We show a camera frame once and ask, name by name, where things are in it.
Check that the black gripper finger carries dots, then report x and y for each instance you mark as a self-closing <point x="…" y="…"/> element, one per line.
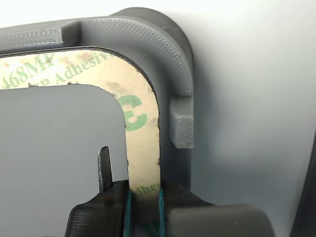
<point x="212" y="222"/>
<point x="98" y="217"/>

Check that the black rectangular adhesive frame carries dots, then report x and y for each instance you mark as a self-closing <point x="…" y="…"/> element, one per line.
<point x="142" y="148"/>

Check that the grey flat sheet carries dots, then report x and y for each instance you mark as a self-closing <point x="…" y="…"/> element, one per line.
<point x="306" y="197"/>

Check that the grey 3D printed frame holder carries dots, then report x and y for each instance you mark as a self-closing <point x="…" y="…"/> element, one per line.
<point x="153" y="37"/>

